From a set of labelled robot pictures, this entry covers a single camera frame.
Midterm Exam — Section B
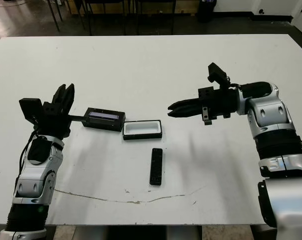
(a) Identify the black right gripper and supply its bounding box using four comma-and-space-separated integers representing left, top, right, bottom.
167, 85, 243, 126

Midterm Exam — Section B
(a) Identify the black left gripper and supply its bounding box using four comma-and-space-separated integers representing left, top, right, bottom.
33, 82, 86, 139

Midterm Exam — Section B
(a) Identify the black box lid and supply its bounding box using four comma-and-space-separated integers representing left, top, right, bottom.
81, 107, 127, 133

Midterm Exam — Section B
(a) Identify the black ribbed camera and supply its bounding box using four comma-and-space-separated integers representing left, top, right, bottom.
148, 147, 164, 187

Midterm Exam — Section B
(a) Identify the black box with white insert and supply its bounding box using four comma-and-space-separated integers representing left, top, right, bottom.
121, 119, 164, 142

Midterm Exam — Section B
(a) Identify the black bin with purple bag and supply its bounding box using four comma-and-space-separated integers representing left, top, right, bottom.
197, 0, 218, 24

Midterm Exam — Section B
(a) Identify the wooden shipping crate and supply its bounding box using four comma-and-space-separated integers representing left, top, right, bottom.
175, 0, 199, 15

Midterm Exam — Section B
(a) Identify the dark grey robot lower body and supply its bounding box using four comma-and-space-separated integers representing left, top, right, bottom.
108, 225, 202, 240

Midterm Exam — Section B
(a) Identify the white door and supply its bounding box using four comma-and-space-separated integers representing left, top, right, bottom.
290, 0, 302, 27

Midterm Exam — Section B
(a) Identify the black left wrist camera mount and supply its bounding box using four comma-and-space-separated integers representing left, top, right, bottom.
18, 97, 45, 124

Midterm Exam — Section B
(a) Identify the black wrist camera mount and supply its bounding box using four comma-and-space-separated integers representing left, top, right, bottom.
18, 97, 45, 124
207, 62, 232, 89

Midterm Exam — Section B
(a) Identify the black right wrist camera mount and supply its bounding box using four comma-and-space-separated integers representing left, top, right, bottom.
207, 62, 232, 89

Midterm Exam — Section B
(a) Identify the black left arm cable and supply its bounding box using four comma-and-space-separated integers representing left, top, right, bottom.
15, 131, 37, 181

